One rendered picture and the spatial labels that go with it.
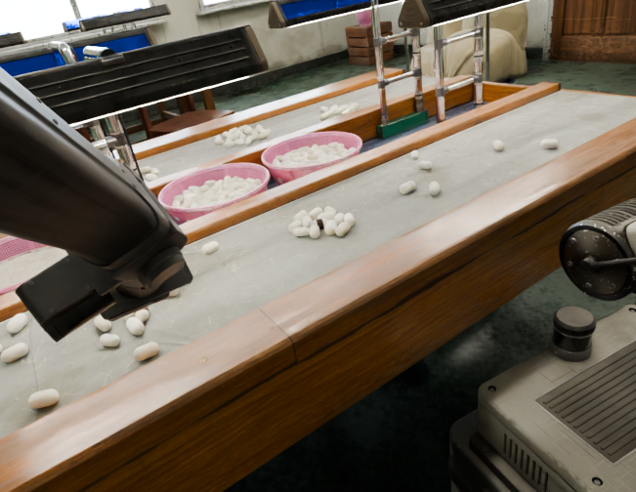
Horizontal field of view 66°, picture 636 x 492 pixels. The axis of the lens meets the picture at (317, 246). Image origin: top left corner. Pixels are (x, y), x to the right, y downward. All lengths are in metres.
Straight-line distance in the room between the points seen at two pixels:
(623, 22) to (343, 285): 4.89
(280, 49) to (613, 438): 6.28
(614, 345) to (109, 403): 0.88
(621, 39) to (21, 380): 5.23
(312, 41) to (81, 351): 6.48
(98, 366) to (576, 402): 0.77
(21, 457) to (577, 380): 0.85
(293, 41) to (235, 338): 6.35
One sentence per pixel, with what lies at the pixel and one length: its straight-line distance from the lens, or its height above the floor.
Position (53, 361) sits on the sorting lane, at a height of 0.74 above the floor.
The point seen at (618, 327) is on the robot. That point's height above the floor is 0.48.
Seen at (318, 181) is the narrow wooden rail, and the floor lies 0.76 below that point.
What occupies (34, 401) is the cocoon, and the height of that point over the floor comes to 0.76.
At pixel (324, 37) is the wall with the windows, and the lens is 7.19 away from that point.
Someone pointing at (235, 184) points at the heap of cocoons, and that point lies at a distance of 1.24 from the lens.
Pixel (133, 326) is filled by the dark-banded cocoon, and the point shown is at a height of 0.76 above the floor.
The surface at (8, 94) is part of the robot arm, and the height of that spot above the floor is 1.15.
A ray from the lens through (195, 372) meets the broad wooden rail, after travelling 0.65.
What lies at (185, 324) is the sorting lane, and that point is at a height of 0.74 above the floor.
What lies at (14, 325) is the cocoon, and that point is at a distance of 0.93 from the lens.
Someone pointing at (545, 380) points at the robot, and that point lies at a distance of 1.00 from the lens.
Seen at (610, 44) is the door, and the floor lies 0.16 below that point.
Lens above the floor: 1.18
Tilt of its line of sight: 29 degrees down
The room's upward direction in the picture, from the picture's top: 10 degrees counter-clockwise
